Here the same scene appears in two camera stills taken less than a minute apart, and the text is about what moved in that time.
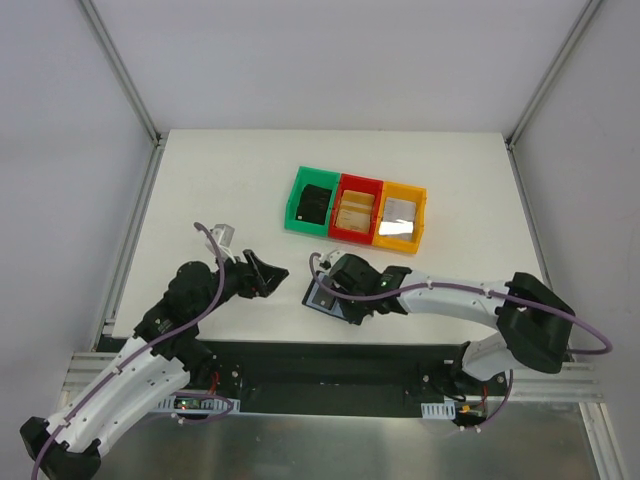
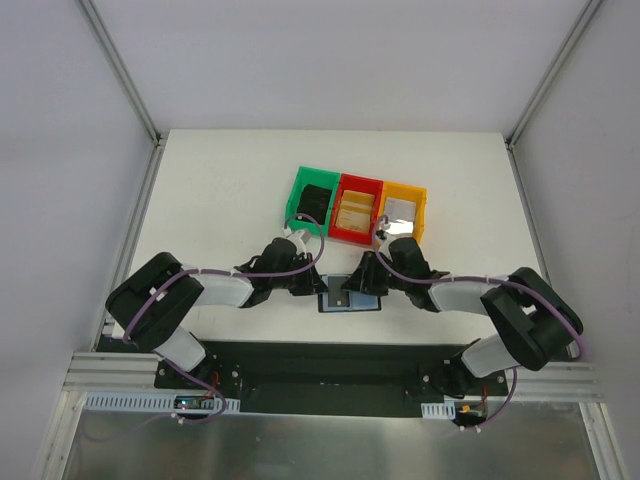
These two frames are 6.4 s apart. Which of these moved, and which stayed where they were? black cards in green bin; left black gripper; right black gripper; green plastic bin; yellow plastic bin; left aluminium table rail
Moved: left black gripper; right black gripper
Stayed: black cards in green bin; green plastic bin; yellow plastic bin; left aluminium table rail
